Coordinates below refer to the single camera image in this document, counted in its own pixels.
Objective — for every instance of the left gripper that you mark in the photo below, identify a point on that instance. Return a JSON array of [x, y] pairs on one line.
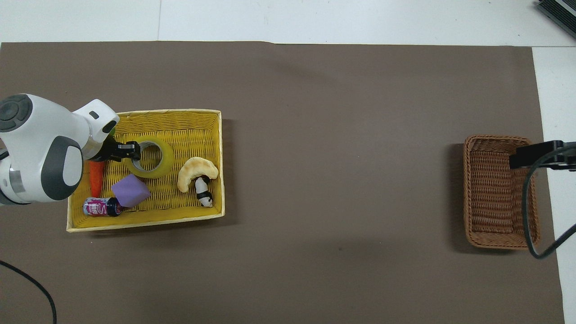
[[108, 152]]

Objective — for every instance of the yellow-green tape roll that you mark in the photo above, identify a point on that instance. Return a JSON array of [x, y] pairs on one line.
[[164, 158]]

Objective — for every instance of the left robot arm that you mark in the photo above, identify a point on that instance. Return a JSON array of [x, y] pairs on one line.
[[40, 139]]

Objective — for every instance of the yellow woven basket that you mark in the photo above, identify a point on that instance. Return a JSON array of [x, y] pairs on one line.
[[180, 211]]

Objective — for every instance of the brown wicker basket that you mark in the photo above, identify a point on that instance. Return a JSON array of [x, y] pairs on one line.
[[492, 198]]

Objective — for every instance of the orange toy carrot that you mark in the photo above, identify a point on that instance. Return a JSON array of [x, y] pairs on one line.
[[96, 180]]

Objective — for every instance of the purple foam cube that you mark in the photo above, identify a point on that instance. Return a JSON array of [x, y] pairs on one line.
[[130, 191]]

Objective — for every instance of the small pink drink can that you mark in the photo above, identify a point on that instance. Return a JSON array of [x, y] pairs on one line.
[[100, 207]]

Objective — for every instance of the toy croissant bread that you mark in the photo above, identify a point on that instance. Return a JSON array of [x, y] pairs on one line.
[[198, 167]]

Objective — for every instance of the small panda figure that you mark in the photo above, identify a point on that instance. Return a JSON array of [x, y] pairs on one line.
[[204, 194]]

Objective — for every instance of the black stand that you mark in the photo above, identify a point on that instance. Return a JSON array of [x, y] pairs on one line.
[[560, 11]]

